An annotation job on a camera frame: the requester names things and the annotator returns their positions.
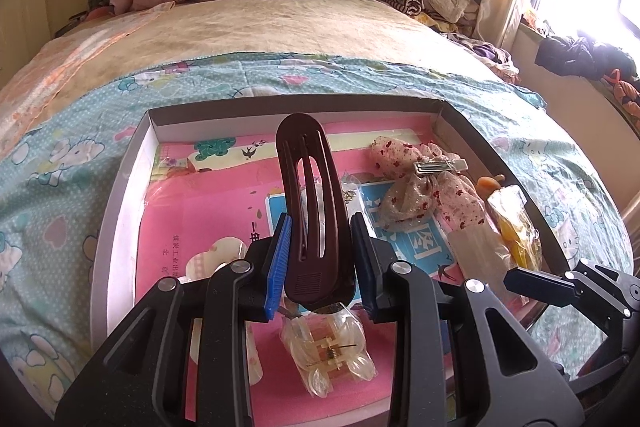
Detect cream claw hair clip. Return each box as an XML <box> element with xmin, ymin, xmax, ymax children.
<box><xmin>280</xmin><ymin>308</ymin><xmax>378</xmax><ymax>398</ymax></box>

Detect clear packaged hair accessory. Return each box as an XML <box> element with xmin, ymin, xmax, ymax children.
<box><xmin>447</xmin><ymin>222</ymin><xmax>527</xmax><ymax>309</ymax></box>

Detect cream wardrobe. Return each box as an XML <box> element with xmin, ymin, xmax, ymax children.
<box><xmin>0</xmin><ymin>0</ymin><xmax>51</xmax><ymax>87</ymax></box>

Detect dark shallow cardboard box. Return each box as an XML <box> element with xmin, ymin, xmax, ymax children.
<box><xmin>89</xmin><ymin>94</ymin><xmax>582</xmax><ymax>427</ymax></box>

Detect dark clothes on windowsill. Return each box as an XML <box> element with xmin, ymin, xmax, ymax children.
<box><xmin>535</xmin><ymin>36</ymin><xmax>639</xmax><ymax>119</ymax></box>

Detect yellow rings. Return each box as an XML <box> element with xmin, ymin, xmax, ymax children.
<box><xmin>485</xmin><ymin>184</ymin><xmax>544</xmax><ymax>273</ymax></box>

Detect dark red banana hair clip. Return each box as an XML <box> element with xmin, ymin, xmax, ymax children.
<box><xmin>276</xmin><ymin>113</ymin><xmax>356</xmax><ymax>314</ymax></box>

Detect sheer bow hair clip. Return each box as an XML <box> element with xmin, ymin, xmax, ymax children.
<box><xmin>370</xmin><ymin>136</ymin><xmax>487</xmax><ymax>231</ymax></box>

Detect Hello Kitty blue bedsheet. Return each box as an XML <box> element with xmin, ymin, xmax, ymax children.
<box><xmin>1</xmin><ymin>53</ymin><xmax>634</xmax><ymax>421</ymax></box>

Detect beige bed cover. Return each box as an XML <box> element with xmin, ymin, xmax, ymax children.
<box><xmin>1</xmin><ymin>0</ymin><xmax>496</xmax><ymax>155</ymax></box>

